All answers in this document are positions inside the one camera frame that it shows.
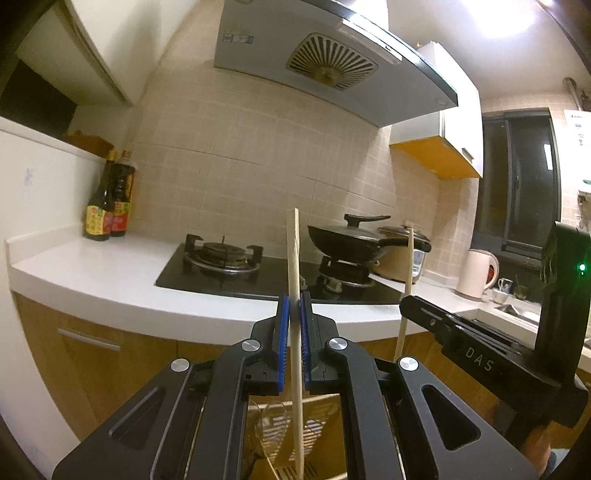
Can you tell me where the wooden chopstick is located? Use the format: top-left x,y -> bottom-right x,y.
394,227 -> 414,362
287,208 -> 304,479

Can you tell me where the white kitchen counter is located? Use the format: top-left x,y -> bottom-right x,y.
5,224 -> 541,347

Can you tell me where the dark kitchen window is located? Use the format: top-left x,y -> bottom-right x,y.
472,108 -> 561,269

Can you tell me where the person left hand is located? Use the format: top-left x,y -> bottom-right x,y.
520,425 -> 551,477

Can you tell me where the tan plastic utensil basket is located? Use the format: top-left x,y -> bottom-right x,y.
239,391 -> 350,480

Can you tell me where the pink electric kettle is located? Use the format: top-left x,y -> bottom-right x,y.
455,249 -> 500,301

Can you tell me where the brown rice cooker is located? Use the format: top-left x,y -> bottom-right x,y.
373,226 -> 432,284

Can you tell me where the black gas stove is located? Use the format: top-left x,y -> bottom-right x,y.
155,234 -> 403,305

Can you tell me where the black wok with lid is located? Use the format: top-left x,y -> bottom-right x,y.
308,214 -> 410,265

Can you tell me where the dark soy sauce bottle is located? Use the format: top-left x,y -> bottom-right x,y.
84,150 -> 117,241

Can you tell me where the red label sauce bottle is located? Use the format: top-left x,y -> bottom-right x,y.
111,150 -> 135,237

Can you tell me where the grey range hood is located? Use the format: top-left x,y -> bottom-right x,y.
214,1 -> 459,128

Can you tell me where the white orange wall cabinet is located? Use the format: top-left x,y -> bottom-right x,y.
390,42 -> 484,179

